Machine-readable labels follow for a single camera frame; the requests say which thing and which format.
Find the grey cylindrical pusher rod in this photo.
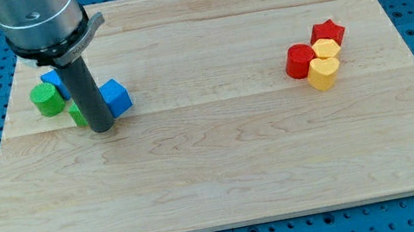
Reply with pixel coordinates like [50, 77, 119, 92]
[56, 57, 114, 133]

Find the green star block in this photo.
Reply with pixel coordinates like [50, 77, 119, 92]
[67, 102, 88, 127]

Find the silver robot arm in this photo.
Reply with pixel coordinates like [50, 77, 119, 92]
[0, 0, 114, 133]

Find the red star block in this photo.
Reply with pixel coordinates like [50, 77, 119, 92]
[310, 19, 346, 45]

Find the blue flat block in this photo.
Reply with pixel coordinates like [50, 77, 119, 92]
[40, 71, 71, 101]

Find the green cylinder block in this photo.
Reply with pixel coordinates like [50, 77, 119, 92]
[29, 83, 66, 117]

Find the blue cube block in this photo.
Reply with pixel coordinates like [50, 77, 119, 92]
[99, 79, 133, 119]

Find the wooden board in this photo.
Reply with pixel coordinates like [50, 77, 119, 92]
[0, 0, 414, 232]

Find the red cylinder block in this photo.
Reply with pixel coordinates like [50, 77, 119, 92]
[285, 44, 315, 79]

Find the yellow heart block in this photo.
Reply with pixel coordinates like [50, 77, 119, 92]
[307, 57, 341, 92]

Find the yellow hexagon block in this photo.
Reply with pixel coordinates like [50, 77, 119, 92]
[312, 38, 342, 59]

